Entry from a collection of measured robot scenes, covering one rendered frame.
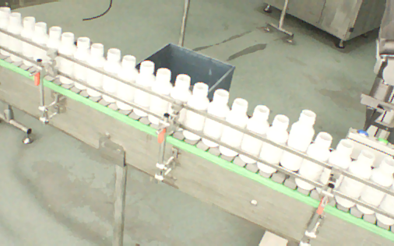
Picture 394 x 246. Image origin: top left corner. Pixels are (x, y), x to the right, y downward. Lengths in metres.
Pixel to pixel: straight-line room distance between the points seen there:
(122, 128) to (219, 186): 0.34
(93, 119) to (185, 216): 1.13
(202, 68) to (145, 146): 0.64
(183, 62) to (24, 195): 1.17
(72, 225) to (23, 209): 0.28
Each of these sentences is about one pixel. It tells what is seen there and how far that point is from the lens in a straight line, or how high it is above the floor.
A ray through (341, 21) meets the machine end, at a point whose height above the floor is 0.31.
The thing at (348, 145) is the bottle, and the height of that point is 1.15.
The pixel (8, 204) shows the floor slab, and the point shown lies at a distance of 2.41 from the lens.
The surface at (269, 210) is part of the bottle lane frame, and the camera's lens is 1.20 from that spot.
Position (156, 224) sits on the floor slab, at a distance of 2.28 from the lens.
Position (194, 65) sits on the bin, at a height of 0.89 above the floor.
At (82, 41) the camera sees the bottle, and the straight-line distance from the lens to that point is 1.34.
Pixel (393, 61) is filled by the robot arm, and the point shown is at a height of 1.35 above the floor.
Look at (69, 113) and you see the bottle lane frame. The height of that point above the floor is 0.92.
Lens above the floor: 1.74
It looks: 36 degrees down
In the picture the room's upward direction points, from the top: 11 degrees clockwise
